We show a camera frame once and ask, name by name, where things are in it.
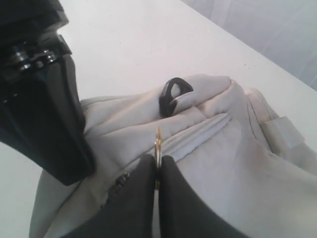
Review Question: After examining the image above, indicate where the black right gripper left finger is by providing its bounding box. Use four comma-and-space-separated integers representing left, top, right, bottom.
66, 155, 157, 238

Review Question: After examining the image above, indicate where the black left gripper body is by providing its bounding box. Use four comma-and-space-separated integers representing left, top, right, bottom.
0, 0, 86, 154

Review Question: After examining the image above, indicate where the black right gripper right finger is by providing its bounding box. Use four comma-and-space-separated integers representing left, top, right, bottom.
159, 156, 246, 238

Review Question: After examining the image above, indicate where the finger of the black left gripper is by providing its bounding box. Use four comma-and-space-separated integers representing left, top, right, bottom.
41, 130, 95, 186

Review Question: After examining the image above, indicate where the beige canvas duffel bag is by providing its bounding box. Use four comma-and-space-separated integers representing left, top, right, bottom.
29, 75, 317, 238

